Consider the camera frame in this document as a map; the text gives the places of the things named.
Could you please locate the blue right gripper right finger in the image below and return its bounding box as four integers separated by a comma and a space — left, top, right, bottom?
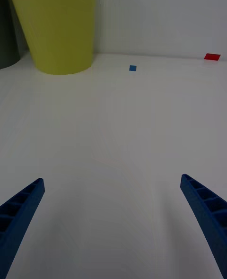
179, 174, 227, 279

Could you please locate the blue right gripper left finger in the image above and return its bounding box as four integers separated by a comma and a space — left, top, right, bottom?
0, 177, 45, 279

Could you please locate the grey plastic waste bin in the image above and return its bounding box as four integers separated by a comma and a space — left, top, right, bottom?
0, 0, 21, 70

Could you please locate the yellow-green plastic waste bin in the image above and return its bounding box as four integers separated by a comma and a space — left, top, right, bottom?
3, 0, 97, 76

